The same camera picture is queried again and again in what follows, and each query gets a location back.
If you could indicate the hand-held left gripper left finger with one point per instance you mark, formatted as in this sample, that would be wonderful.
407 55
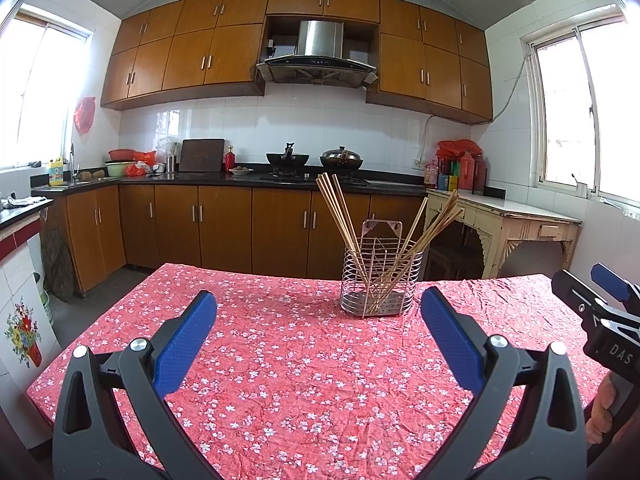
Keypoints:
185 340

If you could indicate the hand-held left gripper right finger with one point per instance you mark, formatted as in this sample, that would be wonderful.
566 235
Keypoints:
452 340

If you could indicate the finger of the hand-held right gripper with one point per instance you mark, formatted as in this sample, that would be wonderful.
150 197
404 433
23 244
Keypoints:
612 280
570 287

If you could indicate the set of wooden chopsticks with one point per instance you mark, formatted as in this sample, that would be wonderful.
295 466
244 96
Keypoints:
348 232

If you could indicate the person's right hand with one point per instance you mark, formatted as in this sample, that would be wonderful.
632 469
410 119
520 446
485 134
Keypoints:
602 410

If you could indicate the dark wooden stool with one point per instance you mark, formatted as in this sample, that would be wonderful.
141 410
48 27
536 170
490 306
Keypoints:
452 260

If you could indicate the cream wooden side table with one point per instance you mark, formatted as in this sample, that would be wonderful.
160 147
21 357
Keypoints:
520 225

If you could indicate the wooden base cabinets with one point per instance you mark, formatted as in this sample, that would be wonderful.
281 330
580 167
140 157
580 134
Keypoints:
225 225

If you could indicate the red floral tablecloth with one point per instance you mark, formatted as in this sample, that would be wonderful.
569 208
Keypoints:
300 410

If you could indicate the dark red thermos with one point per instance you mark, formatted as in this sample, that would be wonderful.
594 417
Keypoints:
480 175

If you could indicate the dark mesh bag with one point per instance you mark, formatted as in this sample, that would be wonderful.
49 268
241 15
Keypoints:
57 265

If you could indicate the bright red thermos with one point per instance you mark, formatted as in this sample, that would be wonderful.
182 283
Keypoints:
465 172

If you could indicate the blue and yellow carton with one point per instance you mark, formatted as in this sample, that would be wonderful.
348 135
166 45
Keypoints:
447 182

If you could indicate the black kitchen countertop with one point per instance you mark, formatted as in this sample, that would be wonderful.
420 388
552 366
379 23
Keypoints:
400 187

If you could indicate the pink plastic jar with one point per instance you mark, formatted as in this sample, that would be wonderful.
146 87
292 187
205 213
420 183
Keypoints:
431 176

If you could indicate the white tiled kitchen counter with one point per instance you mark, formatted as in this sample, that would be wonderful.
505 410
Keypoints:
20 300

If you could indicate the steel utensil canister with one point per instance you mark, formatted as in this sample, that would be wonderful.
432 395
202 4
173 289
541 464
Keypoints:
171 164

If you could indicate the large sliding window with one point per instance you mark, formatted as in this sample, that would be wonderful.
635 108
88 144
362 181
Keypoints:
565 110

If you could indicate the white plate of food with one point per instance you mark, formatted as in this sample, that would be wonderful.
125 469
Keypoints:
241 169

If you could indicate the green plastic basin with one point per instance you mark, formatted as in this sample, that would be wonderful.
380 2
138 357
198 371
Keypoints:
117 169

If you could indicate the dark wooden cutting board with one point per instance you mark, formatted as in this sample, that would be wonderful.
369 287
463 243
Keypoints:
201 156

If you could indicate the red glass bottle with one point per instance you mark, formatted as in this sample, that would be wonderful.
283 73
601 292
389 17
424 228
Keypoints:
230 160

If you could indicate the red plastic basin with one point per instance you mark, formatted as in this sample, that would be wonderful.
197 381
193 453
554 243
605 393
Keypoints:
121 155

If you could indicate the black gas stove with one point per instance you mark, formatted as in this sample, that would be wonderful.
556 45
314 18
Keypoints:
295 177

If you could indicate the black open wok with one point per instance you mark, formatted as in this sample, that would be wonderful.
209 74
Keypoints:
287 160

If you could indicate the yellow detergent bottle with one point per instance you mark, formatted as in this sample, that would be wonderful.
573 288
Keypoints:
56 174

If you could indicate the dark lidded wok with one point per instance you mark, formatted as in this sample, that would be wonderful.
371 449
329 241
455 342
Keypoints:
341 160

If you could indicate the metal sink faucet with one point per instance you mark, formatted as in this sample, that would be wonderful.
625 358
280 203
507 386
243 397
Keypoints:
72 160

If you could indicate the grey cloth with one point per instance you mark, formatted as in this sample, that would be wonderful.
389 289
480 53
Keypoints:
20 202

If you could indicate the hanging red plastic bag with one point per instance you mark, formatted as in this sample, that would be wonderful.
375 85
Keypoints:
85 115

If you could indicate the small kitchen window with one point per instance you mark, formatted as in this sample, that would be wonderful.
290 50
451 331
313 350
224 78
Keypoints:
45 90

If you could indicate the steel range hood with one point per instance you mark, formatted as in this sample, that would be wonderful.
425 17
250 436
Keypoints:
320 62

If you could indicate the wooden wall cabinets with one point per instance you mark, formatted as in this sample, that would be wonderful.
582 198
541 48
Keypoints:
200 55

